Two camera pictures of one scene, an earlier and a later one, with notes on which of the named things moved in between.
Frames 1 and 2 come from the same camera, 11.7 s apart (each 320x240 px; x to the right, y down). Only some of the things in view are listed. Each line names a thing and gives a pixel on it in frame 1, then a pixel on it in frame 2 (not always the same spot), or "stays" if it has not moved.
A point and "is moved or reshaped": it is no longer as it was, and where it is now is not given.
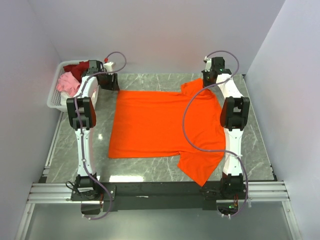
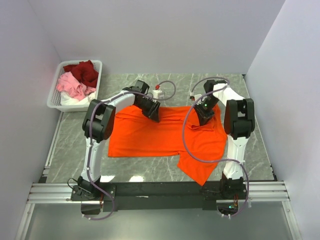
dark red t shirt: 77,70 stays
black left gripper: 112,85 → 153,113
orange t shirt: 148,124 is moved or reshaped
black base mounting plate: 155,196 stays
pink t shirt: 68,83 stays
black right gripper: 204,74 → 203,117
